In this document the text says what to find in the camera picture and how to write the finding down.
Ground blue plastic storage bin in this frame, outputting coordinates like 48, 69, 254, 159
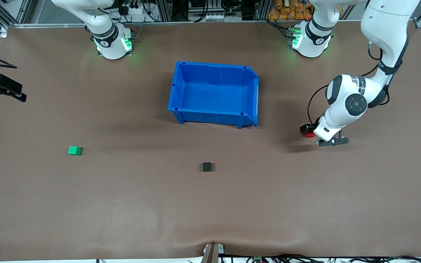
167, 61, 260, 129

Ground orange packaged snacks pile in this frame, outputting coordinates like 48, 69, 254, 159
268, 0, 313, 21

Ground brown table cover mat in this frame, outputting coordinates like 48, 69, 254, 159
0, 20, 421, 262

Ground white power strip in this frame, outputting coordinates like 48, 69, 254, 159
117, 3, 146, 17

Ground aluminium frame struts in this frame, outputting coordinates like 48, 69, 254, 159
0, 0, 46, 27

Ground aluminium frame post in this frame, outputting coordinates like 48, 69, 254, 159
253, 0, 269, 20
156, 0, 172, 22

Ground silver table edge rail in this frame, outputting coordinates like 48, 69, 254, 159
0, 18, 421, 29

